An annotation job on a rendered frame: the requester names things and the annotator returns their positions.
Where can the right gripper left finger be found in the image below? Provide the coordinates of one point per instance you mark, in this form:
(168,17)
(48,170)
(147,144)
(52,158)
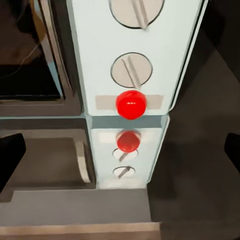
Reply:
(12,150)

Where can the microwave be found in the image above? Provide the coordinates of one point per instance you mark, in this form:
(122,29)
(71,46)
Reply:
(95,57)

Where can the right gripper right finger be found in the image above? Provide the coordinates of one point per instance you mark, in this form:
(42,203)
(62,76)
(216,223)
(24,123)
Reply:
(232,149)

